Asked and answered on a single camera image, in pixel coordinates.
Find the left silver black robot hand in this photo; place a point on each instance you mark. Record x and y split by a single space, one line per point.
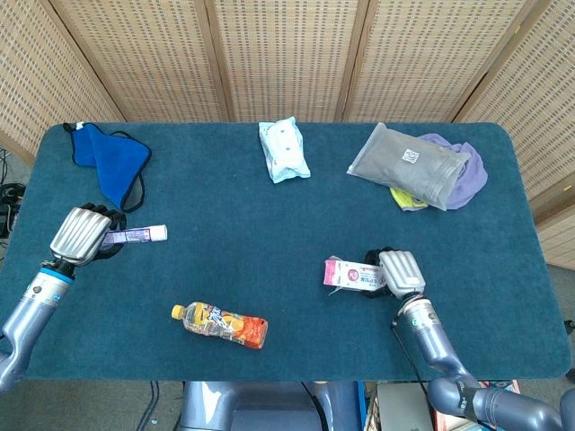
78 233

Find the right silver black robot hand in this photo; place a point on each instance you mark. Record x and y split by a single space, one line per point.
402 271

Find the white pink toothpaste box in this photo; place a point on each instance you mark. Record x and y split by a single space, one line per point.
350 274

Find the purple white toothpaste tube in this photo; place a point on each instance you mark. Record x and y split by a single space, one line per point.
144 234

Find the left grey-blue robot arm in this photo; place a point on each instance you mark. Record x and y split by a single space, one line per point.
31 305

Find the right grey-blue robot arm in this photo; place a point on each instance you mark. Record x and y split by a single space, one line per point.
427 336

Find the yellow-green cloth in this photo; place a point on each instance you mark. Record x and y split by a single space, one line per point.
404 201

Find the blue cloth black trim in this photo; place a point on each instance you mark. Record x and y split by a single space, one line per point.
112 161

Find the grey translucent zip bag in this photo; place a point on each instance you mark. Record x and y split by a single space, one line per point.
404 166

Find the lavender cloth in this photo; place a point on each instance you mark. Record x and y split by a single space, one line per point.
469 179

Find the teal felt table cover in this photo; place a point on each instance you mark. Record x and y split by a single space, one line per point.
287 224

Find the grey laptop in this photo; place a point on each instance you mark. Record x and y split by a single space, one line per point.
400 406

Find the woven wood screen panel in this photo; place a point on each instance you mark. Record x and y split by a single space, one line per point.
539 112
287 54
36 81
144 58
427 58

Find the light blue wet wipes pack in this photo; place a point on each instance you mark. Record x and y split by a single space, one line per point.
283 152

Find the orange label drink bottle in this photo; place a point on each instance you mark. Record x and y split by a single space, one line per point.
224 325

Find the grey-blue robot torso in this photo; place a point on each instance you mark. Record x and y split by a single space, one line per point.
269 408

